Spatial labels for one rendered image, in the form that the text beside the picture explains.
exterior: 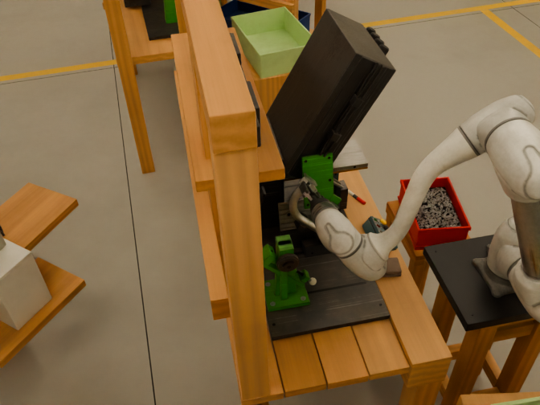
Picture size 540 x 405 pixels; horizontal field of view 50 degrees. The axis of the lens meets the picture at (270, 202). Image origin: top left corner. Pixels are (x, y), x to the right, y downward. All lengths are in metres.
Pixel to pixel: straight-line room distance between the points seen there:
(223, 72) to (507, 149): 0.74
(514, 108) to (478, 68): 3.74
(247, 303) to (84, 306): 1.99
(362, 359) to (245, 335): 0.52
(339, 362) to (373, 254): 0.39
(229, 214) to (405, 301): 1.02
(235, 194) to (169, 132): 3.28
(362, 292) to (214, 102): 1.17
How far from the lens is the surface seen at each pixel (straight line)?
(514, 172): 1.53
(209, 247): 1.75
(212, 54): 1.29
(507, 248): 2.10
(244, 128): 1.11
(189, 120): 1.80
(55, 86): 5.36
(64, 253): 3.71
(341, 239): 1.70
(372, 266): 1.83
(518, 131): 1.58
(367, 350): 2.00
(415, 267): 2.46
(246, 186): 1.21
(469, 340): 2.33
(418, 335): 2.04
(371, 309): 2.07
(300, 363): 1.96
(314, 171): 2.09
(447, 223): 2.44
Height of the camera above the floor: 2.54
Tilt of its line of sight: 42 degrees down
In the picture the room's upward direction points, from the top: 2 degrees counter-clockwise
